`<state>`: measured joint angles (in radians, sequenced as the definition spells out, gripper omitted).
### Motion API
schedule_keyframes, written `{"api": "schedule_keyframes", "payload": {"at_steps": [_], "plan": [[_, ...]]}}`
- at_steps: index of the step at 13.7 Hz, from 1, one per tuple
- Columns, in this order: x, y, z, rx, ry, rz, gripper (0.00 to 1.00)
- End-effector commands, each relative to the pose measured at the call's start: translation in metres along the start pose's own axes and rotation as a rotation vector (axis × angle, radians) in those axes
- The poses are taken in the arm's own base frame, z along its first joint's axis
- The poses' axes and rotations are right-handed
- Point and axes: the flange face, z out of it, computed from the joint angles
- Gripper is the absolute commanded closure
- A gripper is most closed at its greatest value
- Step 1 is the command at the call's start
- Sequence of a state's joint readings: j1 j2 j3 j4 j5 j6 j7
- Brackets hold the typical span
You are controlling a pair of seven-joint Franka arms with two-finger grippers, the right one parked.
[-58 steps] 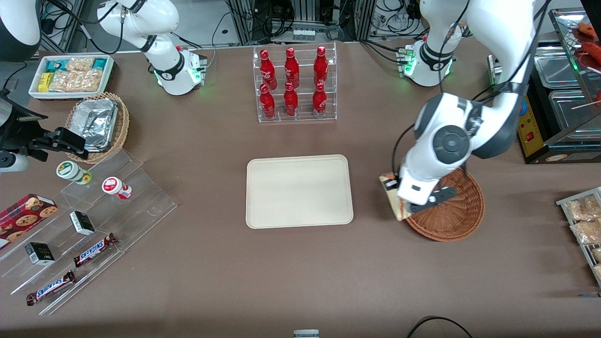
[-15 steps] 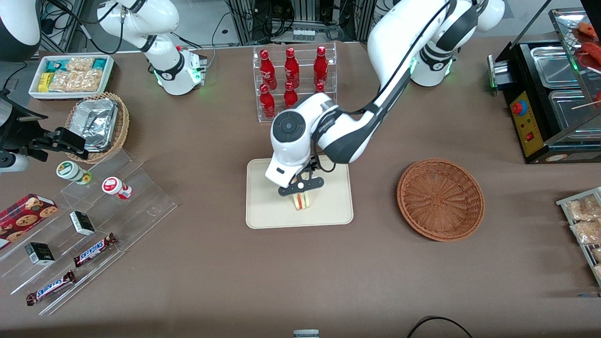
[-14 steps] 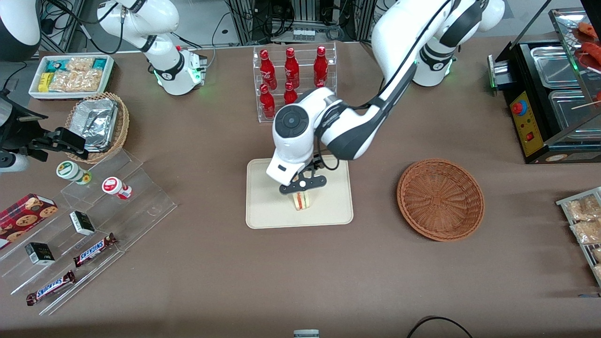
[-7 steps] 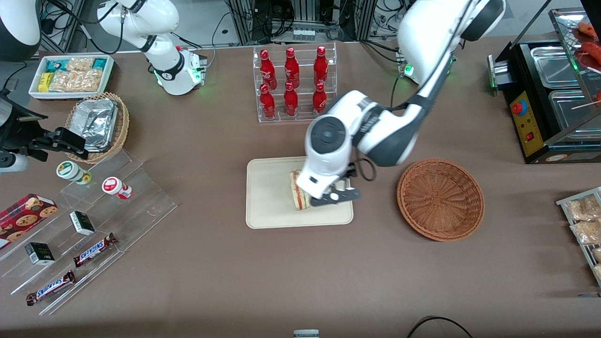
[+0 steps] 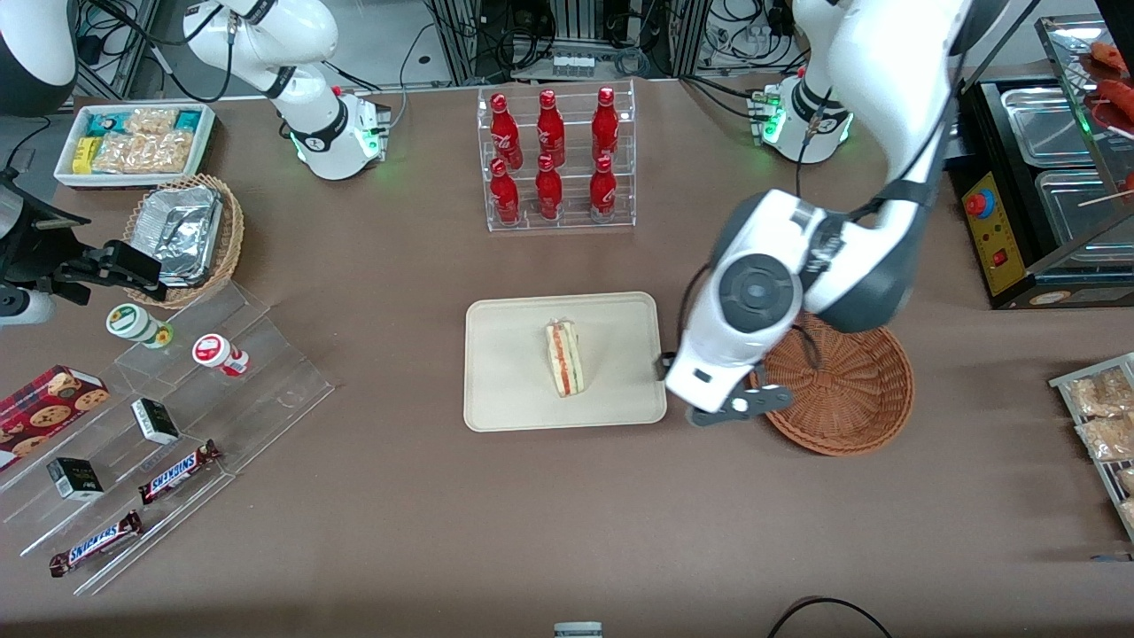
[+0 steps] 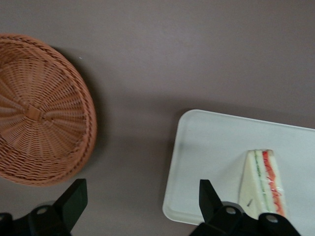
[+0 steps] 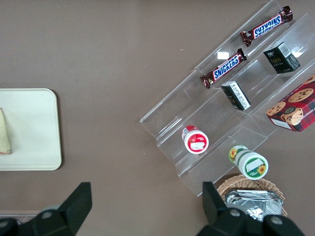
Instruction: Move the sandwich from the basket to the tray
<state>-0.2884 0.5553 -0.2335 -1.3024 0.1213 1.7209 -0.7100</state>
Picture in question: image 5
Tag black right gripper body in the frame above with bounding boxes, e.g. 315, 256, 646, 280
0, 177, 89, 293

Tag triangle sandwich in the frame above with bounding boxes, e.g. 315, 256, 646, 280
544, 319, 586, 399

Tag tan wicker basket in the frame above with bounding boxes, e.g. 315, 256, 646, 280
124, 175, 245, 309

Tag round brown wicker basket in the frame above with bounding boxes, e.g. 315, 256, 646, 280
751, 310, 915, 457

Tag white snack tray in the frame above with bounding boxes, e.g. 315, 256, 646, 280
53, 104, 216, 190

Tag cream plastic tray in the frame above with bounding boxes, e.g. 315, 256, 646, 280
463, 292, 668, 433

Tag green lid yoghurt bottle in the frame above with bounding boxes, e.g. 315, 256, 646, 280
106, 303, 174, 349

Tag red lid yoghurt bottle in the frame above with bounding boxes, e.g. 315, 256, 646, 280
192, 333, 251, 377

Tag small black box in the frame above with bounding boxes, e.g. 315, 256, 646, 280
46, 457, 105, 502
131, 398, 181, 445

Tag red cookie box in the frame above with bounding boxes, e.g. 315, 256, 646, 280
0, 365, 112, 471

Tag clear acrylic stepped shelf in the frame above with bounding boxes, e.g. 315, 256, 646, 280
0, 282, 336, 596

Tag clear acrylic bottle rack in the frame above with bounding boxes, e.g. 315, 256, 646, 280
477, 80, 637, 234

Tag Snickers chocolate bar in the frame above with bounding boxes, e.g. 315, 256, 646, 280
137, 440, 222, 506
49, 510, 144, 578

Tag red cola bottle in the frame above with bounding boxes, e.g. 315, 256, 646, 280
489, 92, 524, 171
589, 155, 618, 222
535, 154, 564, 221
489, 158, 522, 226
592, 86, 620, 165
536, 89, 566, 169

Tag black food warmer display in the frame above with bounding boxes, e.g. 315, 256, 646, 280
944, 13, 1134, 311

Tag grey snack rack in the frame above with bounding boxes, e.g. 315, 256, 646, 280
1048, 352, 1134, 543

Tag steel warmer pan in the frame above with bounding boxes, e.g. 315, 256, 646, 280
1035, 168, 1134, 267
1001, 86, 1099, 169

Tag black floor cable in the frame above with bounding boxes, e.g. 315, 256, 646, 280
766, 596, 893, 638

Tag metal equipment frame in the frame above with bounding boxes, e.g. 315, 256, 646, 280
434, 0, 710, 85

